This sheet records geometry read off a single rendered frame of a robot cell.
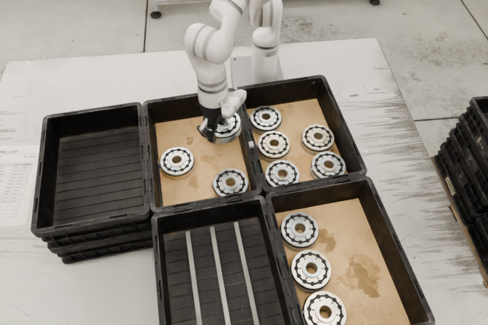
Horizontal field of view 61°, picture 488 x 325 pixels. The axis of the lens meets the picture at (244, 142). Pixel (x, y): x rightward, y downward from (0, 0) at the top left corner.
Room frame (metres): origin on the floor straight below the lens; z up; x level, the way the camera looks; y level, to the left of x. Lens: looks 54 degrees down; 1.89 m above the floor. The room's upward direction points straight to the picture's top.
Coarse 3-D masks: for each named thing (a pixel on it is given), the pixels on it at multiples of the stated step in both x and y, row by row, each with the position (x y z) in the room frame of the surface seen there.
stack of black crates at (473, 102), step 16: (480, 96) 1.20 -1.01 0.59; (480, 112) 1.11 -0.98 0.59; (464, 128) 1.12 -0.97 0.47; (480, 128) 1.06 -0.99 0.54; (448, 144) 1.16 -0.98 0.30; (464, 144) 1.08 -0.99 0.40; (480, 144) 1.01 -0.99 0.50; (448, 160) 1.09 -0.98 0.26; (464, 160) 1.02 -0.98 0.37; (480, 160) 0.95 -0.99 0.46; (448, 176) 1.04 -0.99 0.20; (464, 176) 0.97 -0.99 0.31; (480, 176) 0.91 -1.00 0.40; (464, 192) 0.91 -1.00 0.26; (480, 192) 0.86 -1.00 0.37; (464, 208) 0.86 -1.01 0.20; (480, 208) 0.81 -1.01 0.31; (464, 224) 0.81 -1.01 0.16
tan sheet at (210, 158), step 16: (160, 128) 0.84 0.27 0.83; (176, 128) 0.84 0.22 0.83; (192, 128) 0.84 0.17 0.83; (160, 144) 0.77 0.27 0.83; (176, 144) 0.77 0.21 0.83; (192, 144) 0.77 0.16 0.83; (208, 144) 0.77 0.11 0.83; (224, 144) 0.77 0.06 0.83; (208, 160) 0.71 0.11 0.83; (224, 160) 0.71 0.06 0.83; (240, 160) 0.71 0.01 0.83; (160, 176) 0.65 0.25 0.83; (192, 176) 0.65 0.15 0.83; (208, 176) 0.65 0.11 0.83; (176, 192) 0.60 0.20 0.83; (192, 192) 0.60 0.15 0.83; (208, 192) 0.60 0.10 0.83
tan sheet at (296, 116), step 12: (276, 108) 0.92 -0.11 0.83; (288, 108) 0.92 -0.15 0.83; (300, 108) 0.92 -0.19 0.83; (312, 108) 0.92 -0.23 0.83; (288, 120) 0.87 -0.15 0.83; (300, 120) 0.87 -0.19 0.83; (312, 120) 0.87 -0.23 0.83; (324, 120) 0.87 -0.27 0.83; (288, 132) 0.82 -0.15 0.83; (300, 132) 0.82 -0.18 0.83; (300, 144) 0.77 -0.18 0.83; (288, 156) 0.73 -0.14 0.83; (300, 156) 0.73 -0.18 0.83; (312, 156) 0.73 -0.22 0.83; (264, 168) 0.68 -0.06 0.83; (300, 168) 0.68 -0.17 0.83; (300, 180) 0.64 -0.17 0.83
